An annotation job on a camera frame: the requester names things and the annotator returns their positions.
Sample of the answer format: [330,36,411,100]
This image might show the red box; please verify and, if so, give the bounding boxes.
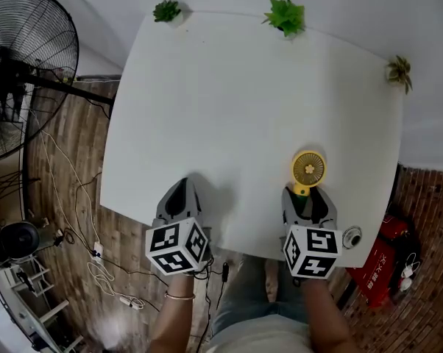
[344,213,410,308]

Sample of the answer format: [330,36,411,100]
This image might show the person's blue jeans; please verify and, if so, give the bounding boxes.
[210,254,311,336]

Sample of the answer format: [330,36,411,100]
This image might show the white charger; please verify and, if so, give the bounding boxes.
[400,252,421,293]

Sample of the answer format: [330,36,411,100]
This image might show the thin wrist bracelet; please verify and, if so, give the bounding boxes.
[164,290,196,302]

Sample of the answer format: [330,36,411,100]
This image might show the white floor cable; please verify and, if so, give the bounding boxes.
[37,129,102,252]

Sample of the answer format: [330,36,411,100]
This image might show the large black pedestal fan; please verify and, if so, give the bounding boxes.
[0,0,116,168]

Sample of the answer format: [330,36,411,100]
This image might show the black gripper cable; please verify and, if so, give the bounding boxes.
[191,259,230,353]

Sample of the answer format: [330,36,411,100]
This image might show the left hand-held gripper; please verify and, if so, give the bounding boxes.
[144,177,212,276]

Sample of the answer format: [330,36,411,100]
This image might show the striped leaf potted plant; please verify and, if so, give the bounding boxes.
[385,54,414,96]

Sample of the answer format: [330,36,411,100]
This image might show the white metal rack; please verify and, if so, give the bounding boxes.
[0,255,85,353]

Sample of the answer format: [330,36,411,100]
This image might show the bright green leafy potted plant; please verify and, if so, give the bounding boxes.
[261,0,306,40]

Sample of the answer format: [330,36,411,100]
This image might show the small yellow handheld fan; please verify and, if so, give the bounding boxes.
[290,149,326,216]

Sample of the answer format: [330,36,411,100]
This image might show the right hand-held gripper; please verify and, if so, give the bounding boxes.
[281,186,343,279]

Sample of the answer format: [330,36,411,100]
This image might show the round silver table grommet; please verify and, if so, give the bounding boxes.
[341,225,363,250]

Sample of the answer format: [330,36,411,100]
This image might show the small succulent potted plant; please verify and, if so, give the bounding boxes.
[152,0,188,29]

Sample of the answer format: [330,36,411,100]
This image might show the white table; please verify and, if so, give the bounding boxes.
[99,11,405,268]

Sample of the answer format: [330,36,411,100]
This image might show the white extension plug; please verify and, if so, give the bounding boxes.
[118,295,146,310]

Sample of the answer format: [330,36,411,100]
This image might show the person's right forearm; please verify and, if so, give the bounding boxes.
[300,277,355,353]

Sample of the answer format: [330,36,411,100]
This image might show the person's grey shirt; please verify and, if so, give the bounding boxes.
[202,314,314,353]

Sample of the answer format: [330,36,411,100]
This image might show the person's left forearm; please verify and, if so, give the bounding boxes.
[153,272,196,353]

